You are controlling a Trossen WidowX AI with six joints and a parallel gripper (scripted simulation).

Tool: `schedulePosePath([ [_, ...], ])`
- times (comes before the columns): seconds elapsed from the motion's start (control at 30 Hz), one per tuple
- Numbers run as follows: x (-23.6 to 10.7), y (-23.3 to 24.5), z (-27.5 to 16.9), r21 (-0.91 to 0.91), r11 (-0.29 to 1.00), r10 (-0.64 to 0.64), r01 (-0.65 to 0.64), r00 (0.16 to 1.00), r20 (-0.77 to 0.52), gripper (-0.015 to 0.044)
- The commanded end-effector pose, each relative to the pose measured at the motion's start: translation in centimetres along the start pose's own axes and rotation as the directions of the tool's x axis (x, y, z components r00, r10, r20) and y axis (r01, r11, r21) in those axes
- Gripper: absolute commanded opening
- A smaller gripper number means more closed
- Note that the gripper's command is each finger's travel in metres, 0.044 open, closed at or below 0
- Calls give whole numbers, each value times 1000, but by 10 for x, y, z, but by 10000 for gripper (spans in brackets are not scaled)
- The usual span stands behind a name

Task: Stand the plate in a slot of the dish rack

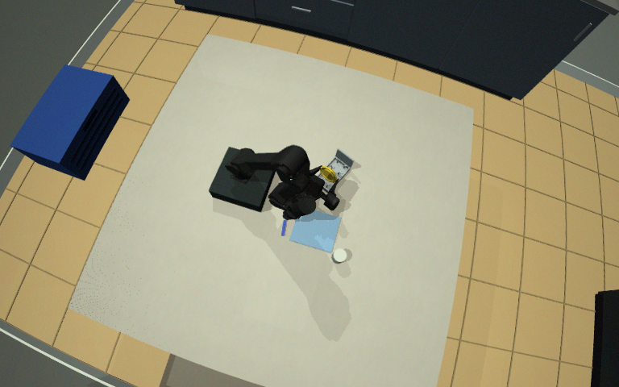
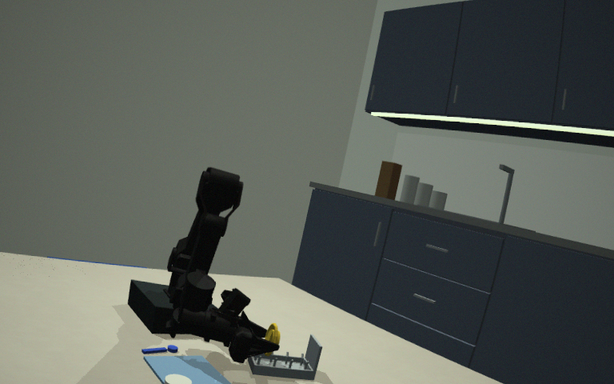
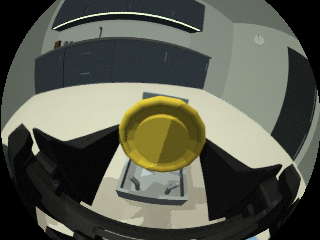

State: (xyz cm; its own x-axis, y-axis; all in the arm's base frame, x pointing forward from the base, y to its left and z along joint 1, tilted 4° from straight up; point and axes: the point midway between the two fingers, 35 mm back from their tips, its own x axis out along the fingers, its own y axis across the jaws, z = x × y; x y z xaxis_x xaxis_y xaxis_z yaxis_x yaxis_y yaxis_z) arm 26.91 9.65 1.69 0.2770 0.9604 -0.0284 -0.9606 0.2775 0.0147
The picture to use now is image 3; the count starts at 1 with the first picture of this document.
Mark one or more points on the dark grey dish rack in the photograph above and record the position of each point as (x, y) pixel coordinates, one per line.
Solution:
(139, 184)

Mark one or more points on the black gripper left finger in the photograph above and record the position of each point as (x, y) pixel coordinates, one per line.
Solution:
(84, 160)

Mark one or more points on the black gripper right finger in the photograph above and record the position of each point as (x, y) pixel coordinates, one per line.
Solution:
(227, 180)

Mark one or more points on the yellow plate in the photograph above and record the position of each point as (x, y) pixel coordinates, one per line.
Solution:
(162, 134)

